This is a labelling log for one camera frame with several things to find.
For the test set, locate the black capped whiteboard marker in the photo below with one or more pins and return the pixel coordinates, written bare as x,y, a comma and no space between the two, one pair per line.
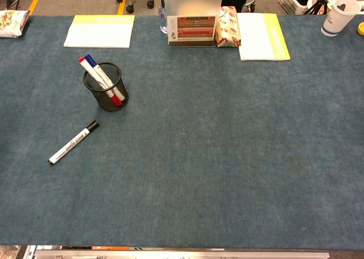
72,143

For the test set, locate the black mesh pen cup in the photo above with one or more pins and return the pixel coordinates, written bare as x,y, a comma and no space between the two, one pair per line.
98,99

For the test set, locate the blue capped whiteboard marker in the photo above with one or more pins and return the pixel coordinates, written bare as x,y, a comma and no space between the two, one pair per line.
91,60

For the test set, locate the red capped whiteboard marker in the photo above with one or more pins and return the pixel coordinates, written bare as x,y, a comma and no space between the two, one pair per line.
85,66

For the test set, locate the blue felt table mat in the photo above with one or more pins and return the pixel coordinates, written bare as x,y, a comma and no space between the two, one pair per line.
199,156

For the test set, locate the red patterned picture card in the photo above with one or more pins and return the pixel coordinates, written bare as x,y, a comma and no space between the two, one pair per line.
193,28

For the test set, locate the patterned paper wrapped package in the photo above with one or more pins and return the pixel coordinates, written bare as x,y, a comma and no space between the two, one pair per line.
228,28

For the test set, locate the clear plastic water bottle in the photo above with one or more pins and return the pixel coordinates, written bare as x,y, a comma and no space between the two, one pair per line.
163,14

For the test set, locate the yellow white notebook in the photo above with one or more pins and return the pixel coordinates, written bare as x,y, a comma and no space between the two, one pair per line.
99,32
258,37

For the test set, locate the metal bookend stand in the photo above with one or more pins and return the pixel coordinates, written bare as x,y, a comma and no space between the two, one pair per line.
193,0

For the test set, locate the white plastic basket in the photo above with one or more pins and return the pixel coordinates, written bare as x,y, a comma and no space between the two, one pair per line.
288,1

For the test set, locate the black tripod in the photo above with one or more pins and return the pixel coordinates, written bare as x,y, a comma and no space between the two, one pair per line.
317,5

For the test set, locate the white paper cup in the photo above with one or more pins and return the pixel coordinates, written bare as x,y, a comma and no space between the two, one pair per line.
335,20

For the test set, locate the snack bag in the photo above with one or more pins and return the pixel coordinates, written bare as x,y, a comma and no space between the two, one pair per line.
11,22

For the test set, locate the small yellow round object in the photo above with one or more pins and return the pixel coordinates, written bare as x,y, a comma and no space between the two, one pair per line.
361,29

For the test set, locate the aluminium rail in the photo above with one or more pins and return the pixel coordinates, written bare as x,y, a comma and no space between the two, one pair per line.
182,254

